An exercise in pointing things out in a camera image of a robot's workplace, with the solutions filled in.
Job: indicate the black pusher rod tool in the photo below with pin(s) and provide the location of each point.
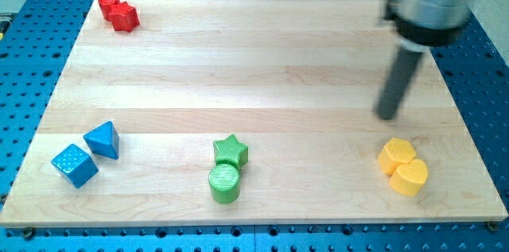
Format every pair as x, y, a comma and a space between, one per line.
401, 73

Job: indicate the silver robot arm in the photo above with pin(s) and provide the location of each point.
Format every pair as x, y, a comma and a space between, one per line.
420, 25

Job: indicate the yellow hexagon block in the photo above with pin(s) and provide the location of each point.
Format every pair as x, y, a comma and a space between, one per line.
394, 153

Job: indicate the yellow heart block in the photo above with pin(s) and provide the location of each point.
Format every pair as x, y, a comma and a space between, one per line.
408, 179

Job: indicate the green star block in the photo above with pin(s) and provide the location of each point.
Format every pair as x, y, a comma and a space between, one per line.
230, 151

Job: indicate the green cylinder block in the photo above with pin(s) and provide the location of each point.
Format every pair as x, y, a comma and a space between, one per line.
224, 183

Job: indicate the wooden board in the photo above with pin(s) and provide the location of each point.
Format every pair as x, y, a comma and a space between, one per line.
295, 80

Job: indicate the red star block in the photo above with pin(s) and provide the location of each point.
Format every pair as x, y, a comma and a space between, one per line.
123, 17

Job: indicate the red cylinder block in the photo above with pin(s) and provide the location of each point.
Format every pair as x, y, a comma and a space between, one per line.
105, 6

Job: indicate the blue triangle block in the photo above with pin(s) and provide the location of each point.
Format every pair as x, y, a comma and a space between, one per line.
103, 140

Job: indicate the blue cube block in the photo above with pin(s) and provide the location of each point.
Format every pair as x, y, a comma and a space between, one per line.
75, 165

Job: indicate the blue perforated table plate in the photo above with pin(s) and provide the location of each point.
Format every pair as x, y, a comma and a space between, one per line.
36, 47

